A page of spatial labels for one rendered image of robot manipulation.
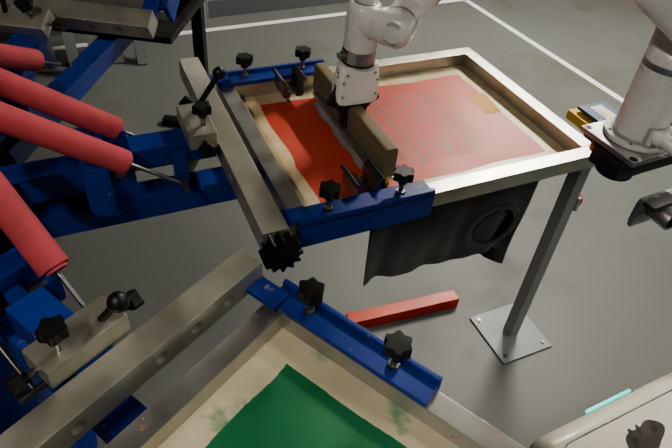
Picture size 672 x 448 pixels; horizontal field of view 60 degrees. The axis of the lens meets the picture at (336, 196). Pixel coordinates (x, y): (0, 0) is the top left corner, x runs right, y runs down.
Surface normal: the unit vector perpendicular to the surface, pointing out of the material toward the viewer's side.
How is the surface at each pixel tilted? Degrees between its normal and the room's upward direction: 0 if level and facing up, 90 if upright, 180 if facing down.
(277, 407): 0
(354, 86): 92
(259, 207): 0
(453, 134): 0
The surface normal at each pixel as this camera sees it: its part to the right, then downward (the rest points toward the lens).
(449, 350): 0.07, -0.77
